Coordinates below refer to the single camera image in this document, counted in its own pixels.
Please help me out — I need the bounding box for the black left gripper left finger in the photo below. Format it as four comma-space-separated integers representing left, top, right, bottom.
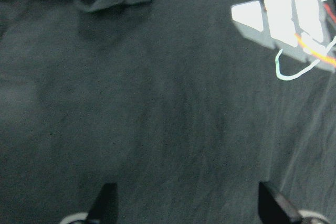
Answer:
88, 183, 117, 223

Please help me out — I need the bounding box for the black t-shirt with logo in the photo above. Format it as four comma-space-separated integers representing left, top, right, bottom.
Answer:
1, 0, 335, 223

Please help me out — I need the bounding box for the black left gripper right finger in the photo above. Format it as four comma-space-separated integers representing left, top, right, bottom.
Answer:
258, 182, 301, 224

